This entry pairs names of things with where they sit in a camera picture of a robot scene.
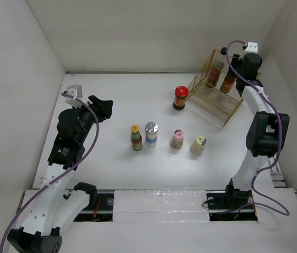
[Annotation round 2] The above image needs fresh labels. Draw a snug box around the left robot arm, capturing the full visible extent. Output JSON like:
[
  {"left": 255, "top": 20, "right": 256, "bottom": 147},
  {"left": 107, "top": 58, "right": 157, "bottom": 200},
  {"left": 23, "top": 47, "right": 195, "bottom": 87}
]
[{"left": 4, "top": 94, "right": 113, "bottom": 252}]

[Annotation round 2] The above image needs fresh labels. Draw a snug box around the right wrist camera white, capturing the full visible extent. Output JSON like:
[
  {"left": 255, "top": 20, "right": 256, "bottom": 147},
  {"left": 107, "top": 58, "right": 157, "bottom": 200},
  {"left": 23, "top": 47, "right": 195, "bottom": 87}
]
[{"left": 240, "top": 42, "right": 258, "bottom": 59}]

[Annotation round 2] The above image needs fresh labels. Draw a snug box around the purple cable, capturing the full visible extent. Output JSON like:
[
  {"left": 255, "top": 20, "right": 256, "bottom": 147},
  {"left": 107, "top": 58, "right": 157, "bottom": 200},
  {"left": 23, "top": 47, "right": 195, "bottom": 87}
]
[
  {"left": 226, "top": 40, "right": 290, "bottom": 216},
  {"left": 0, "top": 92, "right": 101, "bottom": 253}
]

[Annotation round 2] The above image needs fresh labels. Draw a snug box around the pink-cap spice jar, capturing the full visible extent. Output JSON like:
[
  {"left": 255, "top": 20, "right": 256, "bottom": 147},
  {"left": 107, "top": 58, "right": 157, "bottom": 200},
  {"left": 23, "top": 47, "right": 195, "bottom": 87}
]
[{"left": 170, "top": 129, "right": 184, "bottom": 149}]

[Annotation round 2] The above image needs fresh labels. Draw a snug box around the yellow-cap sauce bottle front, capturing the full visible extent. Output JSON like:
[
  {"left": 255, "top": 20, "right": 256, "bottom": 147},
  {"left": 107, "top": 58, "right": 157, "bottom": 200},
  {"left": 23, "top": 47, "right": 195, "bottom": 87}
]
[{"left": 131, "top": 124, "right": 143, "bottom": 151}]

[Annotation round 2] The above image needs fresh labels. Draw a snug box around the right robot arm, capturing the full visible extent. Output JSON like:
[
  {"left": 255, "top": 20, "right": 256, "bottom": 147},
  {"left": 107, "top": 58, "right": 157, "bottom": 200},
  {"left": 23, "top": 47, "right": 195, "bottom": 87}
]
[{"left": 223, "top": 53, "right": 290, "bottom": 210}]

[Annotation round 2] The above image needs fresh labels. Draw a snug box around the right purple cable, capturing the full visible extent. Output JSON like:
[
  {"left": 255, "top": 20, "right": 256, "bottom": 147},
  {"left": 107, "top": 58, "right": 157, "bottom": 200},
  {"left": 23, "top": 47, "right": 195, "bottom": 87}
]
[{"left": 226, "top": 40, "right": 290, "bottom": 216}]

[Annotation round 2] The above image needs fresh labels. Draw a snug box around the yellow-cap sauce bottle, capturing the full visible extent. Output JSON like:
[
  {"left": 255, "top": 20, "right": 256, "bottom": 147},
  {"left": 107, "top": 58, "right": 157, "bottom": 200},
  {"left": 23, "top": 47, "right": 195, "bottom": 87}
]
[
  {"left": 131, "top": 124, "right": 143, "bottom": 151},
  {"left": 220, "top": 69, "right": 236, "bottom": 93}
]

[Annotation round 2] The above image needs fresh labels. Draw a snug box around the yellow wire basket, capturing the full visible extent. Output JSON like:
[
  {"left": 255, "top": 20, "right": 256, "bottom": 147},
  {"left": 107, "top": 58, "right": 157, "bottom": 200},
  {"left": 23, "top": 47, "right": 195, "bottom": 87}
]
[{"left": 186, "top": 49, "right": 243, "bottom": 127}]

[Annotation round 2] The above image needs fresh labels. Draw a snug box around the red-cap dark sauce jar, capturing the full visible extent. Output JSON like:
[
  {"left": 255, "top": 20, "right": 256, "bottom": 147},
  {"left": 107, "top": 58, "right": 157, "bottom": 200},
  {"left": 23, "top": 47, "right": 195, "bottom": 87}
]
[{"left": 173, "top": 86, "right": 189, "bottom": 110}]

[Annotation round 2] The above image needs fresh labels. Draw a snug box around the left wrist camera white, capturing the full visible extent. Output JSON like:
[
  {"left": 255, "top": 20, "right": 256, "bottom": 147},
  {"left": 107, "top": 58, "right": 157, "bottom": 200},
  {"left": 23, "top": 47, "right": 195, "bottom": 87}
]
[{"left": 61, "top": 84, "right": 83, "bottom": 109}]

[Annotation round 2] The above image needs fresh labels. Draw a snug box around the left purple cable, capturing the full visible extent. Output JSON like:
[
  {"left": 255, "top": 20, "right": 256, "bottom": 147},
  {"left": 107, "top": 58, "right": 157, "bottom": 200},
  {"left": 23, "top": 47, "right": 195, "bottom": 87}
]
[{"left": 0, "top": 92, "right": 101, "bottom": 253}]

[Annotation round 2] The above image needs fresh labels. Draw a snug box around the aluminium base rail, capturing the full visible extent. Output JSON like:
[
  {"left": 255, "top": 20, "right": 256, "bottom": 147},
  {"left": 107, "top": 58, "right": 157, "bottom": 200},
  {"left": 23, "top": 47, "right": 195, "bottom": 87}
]
[{"left": 75, "top": 189, "right": 258, "bottom": 223}]

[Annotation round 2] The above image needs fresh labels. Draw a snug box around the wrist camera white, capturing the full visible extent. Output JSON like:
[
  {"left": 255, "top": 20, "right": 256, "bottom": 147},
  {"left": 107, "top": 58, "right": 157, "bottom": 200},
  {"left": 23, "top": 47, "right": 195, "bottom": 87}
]
[
  {"left": 240, "top": 42, "right": 258, "bottom": 59},
  {"left": 61, "top": 84, "right": 83, "bottom": 109}
]

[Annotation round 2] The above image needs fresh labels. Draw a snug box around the yellow-cap beige jar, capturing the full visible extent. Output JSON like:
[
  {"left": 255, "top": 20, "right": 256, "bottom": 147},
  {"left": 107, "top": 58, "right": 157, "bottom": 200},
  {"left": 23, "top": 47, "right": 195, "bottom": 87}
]
[{"left": 190, "top": 135, "right": 206, "bottom": 155}]

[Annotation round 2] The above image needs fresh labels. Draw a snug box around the tall black-cap glass bottle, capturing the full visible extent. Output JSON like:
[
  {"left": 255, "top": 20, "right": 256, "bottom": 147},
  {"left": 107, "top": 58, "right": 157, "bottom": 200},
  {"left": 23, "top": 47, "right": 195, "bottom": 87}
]
[{"left": 205, "top": 47, "right": 227, "bottom": 88}]

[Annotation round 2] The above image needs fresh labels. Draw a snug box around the silver-cap blue-label shaker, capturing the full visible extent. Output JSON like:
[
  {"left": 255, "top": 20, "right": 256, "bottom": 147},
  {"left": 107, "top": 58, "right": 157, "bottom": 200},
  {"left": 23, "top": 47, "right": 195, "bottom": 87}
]
[{"left": 145, "top": 121, "right": 159, "bottom": 147}]

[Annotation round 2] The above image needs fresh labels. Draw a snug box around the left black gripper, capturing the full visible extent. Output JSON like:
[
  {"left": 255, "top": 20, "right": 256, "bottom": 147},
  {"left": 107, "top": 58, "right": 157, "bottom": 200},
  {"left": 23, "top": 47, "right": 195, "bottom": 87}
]
[{"left": 72, "top": 95, "right": 112, "bottom": 143}]

